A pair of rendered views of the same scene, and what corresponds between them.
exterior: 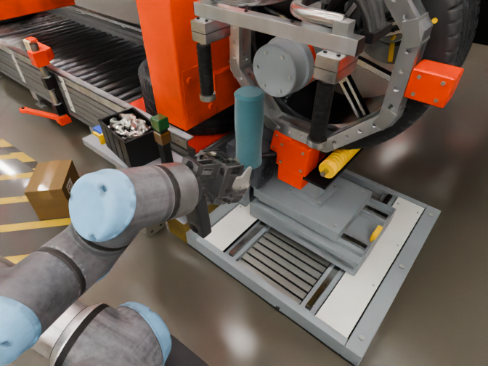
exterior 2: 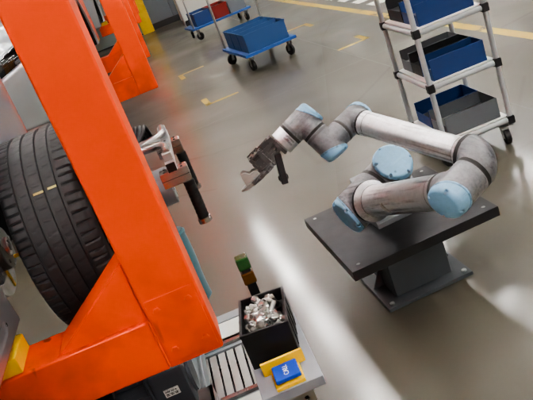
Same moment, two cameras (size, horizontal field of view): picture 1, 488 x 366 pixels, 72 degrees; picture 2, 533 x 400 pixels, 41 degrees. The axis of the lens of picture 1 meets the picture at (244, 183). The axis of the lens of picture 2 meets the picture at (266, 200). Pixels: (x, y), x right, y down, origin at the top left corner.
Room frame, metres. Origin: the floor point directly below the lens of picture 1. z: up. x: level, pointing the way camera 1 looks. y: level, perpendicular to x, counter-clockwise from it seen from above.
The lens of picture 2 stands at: (2.14, 1.79, 1.57)
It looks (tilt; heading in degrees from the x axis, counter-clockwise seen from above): 21 degrees down; 227
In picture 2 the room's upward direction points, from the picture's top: 21 degrees counter-clockwise
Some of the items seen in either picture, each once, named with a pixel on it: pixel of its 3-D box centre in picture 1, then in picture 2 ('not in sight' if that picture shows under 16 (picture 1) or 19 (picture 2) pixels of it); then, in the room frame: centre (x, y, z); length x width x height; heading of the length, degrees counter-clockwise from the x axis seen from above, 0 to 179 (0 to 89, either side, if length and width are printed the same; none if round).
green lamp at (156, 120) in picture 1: (160, 122); (242, 262); (0.90, 0.26, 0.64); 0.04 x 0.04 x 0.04; 50
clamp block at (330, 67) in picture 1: (336, 62); (169, 147); (0.66, -0.18, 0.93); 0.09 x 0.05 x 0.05; 140
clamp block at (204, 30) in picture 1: (210, 27); (175, 175); (0.87, 0.08, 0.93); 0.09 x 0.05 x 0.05; 140
